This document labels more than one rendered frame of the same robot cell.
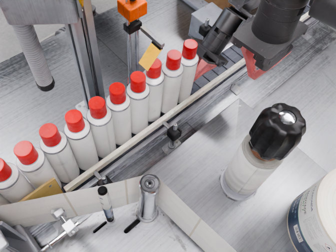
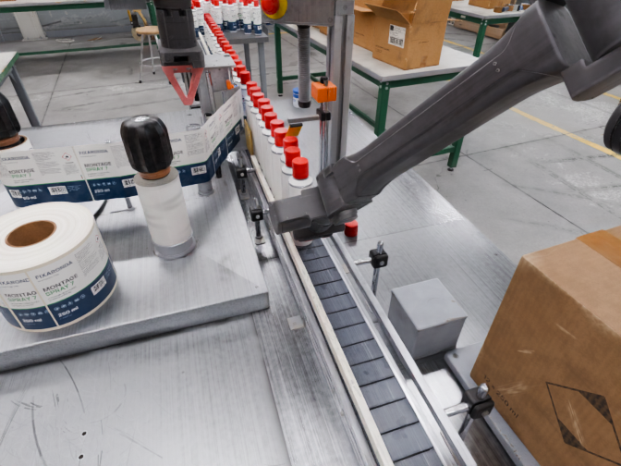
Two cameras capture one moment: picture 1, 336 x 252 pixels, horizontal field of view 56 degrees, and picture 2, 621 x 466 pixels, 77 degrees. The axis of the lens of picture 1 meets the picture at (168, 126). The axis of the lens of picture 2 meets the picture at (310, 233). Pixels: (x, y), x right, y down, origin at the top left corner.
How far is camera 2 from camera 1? 112 cm
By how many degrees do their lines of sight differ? 72
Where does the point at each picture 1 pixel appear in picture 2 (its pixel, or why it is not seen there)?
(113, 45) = (420, 232)
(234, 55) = (345, 320)
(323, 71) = not seen: outside the picture
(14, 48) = not seen: hidden behind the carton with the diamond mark
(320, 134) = (153, 395)
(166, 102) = not seen: hidden behind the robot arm
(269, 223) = (123, 251)
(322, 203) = (79, 210)
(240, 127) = (228, 274)
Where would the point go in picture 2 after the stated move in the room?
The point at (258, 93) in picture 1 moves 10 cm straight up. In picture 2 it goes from (274, 348) to (272, 312)
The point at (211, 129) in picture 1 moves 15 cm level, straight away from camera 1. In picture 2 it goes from (244, 250) to (287, 285)
